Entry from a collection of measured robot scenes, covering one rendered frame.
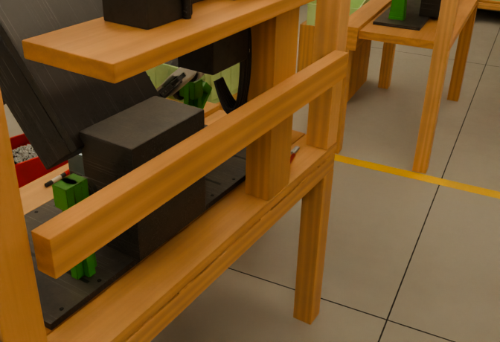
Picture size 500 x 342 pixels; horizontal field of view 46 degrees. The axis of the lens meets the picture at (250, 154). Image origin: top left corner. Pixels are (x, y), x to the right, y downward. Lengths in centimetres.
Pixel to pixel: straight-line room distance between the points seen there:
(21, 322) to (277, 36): 99
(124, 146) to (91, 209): 34
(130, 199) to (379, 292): 194
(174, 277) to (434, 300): 168
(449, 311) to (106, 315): 186
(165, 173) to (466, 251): 234
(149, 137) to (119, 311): 44
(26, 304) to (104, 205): 23
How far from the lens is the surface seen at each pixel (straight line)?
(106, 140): 151
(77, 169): 193
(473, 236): 353
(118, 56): 115
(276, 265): 306
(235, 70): 293
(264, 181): 188
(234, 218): 182
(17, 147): 234
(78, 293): 157
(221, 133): 144
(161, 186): 130
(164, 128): 155
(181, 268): 163
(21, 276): 117
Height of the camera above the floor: 190
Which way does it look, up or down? 28 degrees down
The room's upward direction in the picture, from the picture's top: 1 degrees clockwise
